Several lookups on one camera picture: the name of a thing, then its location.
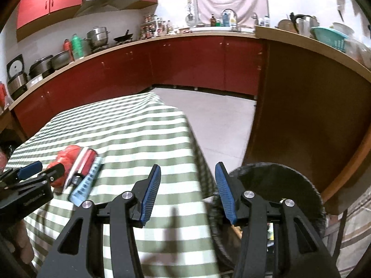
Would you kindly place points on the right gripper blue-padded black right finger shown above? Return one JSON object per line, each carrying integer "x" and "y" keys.
{"x": 230, "y": 190}

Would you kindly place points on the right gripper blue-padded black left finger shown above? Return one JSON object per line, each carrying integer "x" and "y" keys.
{"x": 145, "y": 193}

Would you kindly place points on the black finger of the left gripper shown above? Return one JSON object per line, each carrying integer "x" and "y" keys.
{"x": 47, "y": 175}

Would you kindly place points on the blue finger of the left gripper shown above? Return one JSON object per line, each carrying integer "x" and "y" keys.
{"x": 13, "y": 176}

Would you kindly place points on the red plastic bag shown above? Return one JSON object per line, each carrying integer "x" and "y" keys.
{"x": 66, "y": 157}

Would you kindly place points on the light blue tube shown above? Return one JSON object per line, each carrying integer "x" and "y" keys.
{"x": 82, "y": 191}

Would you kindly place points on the red spray can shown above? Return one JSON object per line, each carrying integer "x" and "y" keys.
{"x": 92, "y": 156}

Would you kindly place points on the white stick pen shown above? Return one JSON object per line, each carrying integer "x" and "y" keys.
{"x": 75, "y": 164}

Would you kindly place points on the red lower kitchen cabinets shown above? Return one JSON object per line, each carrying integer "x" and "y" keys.
{"x": 215, "y": 63}

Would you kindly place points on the person's hand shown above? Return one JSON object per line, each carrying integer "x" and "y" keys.
{"x": 18, "y": 239}

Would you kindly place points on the black bin with bag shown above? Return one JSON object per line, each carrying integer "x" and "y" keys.
{"x": 273, "y": 182}

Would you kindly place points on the green white checkered tablecloth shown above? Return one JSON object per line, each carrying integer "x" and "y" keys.
{"x": 131, "y": 134}

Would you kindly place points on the rice cooker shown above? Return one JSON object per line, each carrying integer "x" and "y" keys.
{"x": 17, "y": 77}

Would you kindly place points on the grey pressure cooker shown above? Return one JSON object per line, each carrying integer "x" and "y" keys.
{"x": 42, "y": 67}

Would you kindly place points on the brown wooden counter unit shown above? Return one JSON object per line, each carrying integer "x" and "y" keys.
{"x": 313, "y": 115}

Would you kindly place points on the dark cooking pot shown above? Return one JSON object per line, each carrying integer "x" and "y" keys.
{"x": 60, "y": 60}

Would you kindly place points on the striped fabric chair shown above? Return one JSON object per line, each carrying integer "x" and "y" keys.
{"x": 347, "y": 238}

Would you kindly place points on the red thermos bottle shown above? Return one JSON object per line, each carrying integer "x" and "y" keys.
{"x": 68, "y": 47}

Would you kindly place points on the green thermos jug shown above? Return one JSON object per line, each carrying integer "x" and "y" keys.
{"x": 77, "y": 48}

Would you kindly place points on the steel stock pot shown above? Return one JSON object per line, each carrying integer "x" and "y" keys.
{"x": 97, "y": 38}

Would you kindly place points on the black wok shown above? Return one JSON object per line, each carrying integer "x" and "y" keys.
{"x": 126, "y": 37}

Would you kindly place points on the chrome sink faucet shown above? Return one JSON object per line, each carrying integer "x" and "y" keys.
{"x": 230, "y": 19}

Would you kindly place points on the spice rack with jars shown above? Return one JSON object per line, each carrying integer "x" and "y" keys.
{"x": 153, "y": 26}

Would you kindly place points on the brown glass bottle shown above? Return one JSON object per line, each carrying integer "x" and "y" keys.
{"x": 212, "y": 21}

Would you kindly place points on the range hood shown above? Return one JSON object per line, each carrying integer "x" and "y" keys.
{"x": 100, "y": 6}

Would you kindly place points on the steel kettle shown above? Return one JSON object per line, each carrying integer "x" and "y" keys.
{"x": 303, "y": 23}

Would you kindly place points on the teal plastic basket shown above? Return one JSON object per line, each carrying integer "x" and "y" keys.
{"x": 330, "y": 37}

